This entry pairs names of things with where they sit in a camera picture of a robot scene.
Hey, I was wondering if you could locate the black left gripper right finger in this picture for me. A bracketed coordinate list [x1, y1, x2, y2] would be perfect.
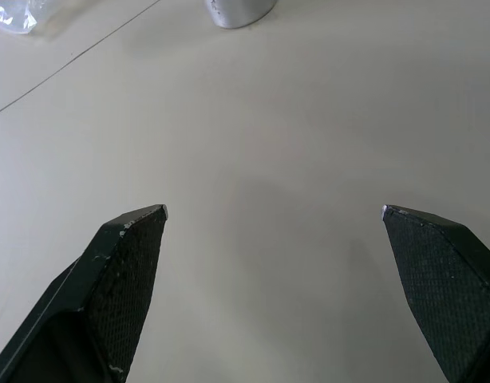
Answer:
[379, 204, 490, 383]

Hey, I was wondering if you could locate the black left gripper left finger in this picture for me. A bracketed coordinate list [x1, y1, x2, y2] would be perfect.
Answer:
[0, 203, 169, 383]

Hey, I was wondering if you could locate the clear plastic bag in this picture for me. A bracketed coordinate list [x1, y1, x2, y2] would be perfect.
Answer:
[0, 0, 39, 37]

